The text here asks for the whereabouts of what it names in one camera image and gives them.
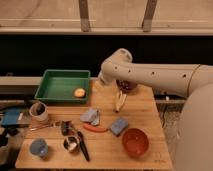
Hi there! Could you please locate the yellow apple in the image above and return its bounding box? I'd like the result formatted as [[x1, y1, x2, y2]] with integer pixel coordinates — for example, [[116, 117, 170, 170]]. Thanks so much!
[[74, 88, 86, 98]]

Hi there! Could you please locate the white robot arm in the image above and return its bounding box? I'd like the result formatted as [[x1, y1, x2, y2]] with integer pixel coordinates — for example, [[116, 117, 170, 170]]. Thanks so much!
[[98, 48, 213, 171]]

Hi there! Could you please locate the metal cup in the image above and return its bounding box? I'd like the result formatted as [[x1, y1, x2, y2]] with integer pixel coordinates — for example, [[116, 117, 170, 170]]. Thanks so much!
[[63, 136, 79, 153]]

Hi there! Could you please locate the blue cup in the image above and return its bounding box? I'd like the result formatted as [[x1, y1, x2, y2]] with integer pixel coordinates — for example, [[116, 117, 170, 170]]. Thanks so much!
[[30, 138, 48, 157]]

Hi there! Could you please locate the dark purple bowl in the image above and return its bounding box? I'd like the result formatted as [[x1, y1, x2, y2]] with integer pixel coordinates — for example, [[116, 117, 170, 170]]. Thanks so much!
[[116, 80, 137, 92]]

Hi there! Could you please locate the yellow banana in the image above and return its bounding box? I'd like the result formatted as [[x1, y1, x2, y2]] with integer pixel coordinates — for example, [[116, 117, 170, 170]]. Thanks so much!
[[115, 91, 127, 112]]

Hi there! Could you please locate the grey blue cloth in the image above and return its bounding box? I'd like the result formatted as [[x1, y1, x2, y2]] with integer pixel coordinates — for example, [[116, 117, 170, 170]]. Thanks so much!
[[80, 108, 100, 126]]

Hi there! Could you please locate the green plastic tray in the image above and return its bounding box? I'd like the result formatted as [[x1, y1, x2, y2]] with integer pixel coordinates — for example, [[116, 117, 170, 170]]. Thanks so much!
[[34, 69, 90, 104]]

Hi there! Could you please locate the blue sponge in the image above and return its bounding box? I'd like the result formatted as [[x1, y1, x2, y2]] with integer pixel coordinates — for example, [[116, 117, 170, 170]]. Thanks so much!
[[110, 118, 129, 136]]

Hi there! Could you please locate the wooden board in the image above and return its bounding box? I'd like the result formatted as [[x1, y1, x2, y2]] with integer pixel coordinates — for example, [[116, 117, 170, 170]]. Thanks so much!
[[15, 84, 172, 170]]

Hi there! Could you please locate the small dark metal object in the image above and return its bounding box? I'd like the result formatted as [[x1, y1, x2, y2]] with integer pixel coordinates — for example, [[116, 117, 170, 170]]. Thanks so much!
[[60, 121, 72, 136]]

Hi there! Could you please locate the metal spoon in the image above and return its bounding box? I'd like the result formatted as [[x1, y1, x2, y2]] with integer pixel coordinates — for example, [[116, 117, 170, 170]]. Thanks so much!
[[30, 122, 60, 131]]

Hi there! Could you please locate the orange bowl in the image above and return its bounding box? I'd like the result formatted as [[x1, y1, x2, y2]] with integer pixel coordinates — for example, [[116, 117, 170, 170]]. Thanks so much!
[[122, 128, 149, 158]]

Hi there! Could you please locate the white mug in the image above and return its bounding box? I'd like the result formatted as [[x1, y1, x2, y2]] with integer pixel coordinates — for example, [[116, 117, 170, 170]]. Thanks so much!
[[29, 102, 48, 122]]

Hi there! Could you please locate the blue box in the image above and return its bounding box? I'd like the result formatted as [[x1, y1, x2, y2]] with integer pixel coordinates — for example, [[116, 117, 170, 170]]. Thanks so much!
[[1, 108, 24, 127]]

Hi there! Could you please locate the black handled knife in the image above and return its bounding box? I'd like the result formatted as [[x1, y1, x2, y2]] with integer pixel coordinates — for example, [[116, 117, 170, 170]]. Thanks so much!
[[77, 131, 90, 162]]

